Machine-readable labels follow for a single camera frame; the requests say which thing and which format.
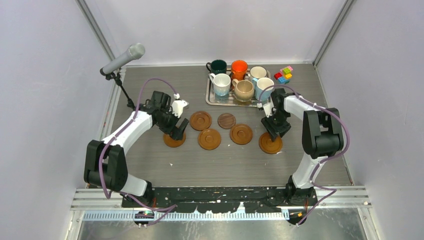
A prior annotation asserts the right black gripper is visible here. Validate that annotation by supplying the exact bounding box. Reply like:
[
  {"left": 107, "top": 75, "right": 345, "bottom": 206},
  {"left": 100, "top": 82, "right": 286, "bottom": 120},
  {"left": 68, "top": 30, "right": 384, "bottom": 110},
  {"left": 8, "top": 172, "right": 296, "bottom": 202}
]
[{"left": 262, "top": 110, "right": 292, "bottom": 141}]

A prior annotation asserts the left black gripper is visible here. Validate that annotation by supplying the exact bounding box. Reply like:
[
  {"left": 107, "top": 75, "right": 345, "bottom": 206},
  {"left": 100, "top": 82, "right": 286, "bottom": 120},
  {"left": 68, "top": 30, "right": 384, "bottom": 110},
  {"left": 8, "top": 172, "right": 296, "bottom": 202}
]
[{"left": 156, "top": 106, "right": 189, "bottom": 141}]

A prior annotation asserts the orange brown coaster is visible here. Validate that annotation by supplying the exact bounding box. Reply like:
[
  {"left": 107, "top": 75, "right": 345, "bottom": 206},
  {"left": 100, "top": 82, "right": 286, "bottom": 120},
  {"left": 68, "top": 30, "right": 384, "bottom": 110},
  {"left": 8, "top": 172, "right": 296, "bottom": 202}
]
[
  {"left": 162, "top": 133, "right": 186, "bottom": 148},
  {"left": 258, "top": 132, "right": 283, "bottom": 154}
]

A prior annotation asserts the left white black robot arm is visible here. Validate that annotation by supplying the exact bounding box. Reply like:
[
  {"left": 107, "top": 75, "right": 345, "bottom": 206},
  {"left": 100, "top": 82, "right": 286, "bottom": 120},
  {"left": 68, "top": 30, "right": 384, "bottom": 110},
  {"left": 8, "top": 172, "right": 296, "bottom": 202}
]
[{"left": 83, "top": 91, "right": 189, "bottom": 207}]

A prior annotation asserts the cream white mug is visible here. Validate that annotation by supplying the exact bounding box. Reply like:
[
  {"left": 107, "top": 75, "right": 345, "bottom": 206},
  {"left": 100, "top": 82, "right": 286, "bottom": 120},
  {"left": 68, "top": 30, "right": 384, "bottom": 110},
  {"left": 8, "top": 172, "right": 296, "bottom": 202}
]
[{"left": 248, "top": 66, "right": 268, "bottom": 81}]

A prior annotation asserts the orange brown coaster front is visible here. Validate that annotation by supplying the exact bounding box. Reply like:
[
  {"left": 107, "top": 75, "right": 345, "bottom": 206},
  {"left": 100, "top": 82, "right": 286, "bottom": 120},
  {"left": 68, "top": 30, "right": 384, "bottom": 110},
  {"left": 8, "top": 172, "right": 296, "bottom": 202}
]
[{"left": 258, "top": 132, "right": 283, "bottom": 154}]

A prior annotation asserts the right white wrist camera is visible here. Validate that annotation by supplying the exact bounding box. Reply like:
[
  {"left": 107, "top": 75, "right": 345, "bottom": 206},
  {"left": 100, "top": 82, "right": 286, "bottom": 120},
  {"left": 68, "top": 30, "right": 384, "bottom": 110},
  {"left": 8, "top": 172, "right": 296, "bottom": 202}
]
[{"left": 256, "top": 101, "right": 274, "bottom": 118}]

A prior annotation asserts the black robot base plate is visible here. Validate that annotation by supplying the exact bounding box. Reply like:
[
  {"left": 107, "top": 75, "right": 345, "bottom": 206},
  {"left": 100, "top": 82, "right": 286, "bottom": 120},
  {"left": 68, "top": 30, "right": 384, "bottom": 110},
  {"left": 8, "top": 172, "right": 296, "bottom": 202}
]
[{"left": 121, "top": 186, "right": 318, "bottom": 214}]

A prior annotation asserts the orange mug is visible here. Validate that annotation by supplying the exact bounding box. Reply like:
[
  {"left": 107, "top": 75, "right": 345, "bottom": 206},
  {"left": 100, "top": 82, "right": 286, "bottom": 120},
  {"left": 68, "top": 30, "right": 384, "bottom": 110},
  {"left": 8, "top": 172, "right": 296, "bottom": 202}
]
[{"left": 230, "top": 60, "right": 248, "bottom": 81}]

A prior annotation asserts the metal tray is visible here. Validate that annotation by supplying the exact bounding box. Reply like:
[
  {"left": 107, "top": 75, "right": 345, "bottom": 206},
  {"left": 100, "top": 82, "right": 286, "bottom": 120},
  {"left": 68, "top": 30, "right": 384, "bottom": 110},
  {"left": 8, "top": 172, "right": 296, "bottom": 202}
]
[{"left": 205, "top": 68, "right": 271, "bottom": 108}]

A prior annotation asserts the grey microphone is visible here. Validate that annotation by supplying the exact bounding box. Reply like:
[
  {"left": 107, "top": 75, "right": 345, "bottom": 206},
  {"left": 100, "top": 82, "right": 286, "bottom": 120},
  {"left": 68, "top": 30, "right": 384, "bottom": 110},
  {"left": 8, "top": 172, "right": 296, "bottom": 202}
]
[{"left": 99, "top": 43, "right": 146, "bottom": 76}]

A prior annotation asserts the beige mug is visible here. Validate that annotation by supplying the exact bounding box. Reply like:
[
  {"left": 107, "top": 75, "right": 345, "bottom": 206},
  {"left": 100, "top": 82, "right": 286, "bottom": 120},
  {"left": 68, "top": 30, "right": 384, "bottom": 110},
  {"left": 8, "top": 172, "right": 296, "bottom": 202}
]
[{"left": 232, "top": 79, "right": 255, "bottom": 102}]

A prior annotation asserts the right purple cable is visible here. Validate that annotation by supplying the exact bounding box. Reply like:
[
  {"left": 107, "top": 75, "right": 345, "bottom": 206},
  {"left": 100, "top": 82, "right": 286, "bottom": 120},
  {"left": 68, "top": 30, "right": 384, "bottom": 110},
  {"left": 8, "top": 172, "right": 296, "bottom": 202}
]
[{"left": 257, "top": 84, "right": 351, "bottom": 227}]

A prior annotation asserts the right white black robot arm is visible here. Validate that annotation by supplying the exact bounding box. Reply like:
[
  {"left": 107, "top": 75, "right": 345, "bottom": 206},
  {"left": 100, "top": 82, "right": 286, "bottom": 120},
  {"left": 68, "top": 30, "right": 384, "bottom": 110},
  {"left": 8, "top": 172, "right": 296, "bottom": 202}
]
[{"left": 257, "top": 88, "right": 344, "bottom": 205}]

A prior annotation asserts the light blue mug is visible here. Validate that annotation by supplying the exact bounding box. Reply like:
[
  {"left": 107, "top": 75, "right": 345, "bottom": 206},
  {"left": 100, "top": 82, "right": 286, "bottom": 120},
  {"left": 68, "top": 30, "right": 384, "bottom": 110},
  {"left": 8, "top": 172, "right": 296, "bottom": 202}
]
[{"left": 251, "top": 77, "right": 274, "bottom": 102}]

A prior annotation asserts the dark wooden coaster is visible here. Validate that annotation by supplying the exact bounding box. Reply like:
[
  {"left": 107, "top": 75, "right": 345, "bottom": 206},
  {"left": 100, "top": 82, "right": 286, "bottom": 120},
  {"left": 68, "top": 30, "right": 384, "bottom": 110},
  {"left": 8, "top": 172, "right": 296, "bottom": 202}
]
[{"left": 217, "top": 113, "right": 236, "bottom": 129}]

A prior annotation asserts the white blue mug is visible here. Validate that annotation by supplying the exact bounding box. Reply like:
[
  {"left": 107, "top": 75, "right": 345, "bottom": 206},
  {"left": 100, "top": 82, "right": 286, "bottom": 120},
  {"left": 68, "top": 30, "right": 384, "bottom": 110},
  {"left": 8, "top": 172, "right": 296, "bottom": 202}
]
[{"left": 208, "top": 73, "right": 232, "bottom": 97}]

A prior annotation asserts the dark green mug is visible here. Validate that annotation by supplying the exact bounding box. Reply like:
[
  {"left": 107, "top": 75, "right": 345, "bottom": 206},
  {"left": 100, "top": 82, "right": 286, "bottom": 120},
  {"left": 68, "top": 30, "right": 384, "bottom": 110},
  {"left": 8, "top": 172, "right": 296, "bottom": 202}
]
[{"left": 205, "top": 59, "right": 227, "bottom": 75}]

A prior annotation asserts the colourful block puzzle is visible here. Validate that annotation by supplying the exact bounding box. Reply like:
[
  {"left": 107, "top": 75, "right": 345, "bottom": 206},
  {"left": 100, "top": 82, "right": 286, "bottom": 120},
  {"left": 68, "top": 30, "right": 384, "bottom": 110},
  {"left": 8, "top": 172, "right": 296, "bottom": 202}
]
[{"left": 273, "top": 65, "right": 293, "bottom": 84}]

